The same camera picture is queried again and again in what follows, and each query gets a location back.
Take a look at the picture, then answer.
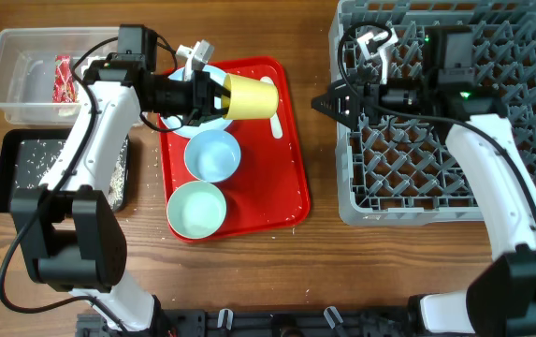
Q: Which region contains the yellow plastic cup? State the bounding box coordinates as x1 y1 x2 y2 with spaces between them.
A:
222 74 280 121

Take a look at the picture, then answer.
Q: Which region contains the light blue plate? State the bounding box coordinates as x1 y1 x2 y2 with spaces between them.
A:
160 65 232 139

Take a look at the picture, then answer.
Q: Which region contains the light green bowl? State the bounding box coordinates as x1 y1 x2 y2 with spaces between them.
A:
167 181 227 240

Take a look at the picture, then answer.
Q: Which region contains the light blue bowl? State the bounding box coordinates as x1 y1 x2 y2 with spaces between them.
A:
184 130 241 183

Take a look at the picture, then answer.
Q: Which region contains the white plastic spoon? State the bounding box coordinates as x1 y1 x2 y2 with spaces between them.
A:
260 76 283 139

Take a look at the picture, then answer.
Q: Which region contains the black waste bin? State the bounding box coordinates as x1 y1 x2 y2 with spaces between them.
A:
0 128 130 213

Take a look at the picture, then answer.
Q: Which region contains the red candy wrapper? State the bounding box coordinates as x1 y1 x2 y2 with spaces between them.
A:
52 55 77 103

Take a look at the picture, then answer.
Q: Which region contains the red plastic tray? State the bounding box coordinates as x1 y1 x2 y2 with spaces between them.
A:
156 56 311 244

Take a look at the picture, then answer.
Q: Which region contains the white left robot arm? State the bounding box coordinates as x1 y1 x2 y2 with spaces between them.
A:
9 24 227 336

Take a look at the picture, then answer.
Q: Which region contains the grey dishwasher rack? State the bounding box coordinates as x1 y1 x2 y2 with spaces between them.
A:
313 1 536 226

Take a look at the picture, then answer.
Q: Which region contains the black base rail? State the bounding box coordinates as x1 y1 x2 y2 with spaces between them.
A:
75 306 418 337

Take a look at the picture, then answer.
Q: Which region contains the clear plastic storage bin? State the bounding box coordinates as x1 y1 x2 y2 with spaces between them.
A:
0 26 118 126

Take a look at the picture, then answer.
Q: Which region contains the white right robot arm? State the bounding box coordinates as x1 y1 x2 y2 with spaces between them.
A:
311 25 536 336

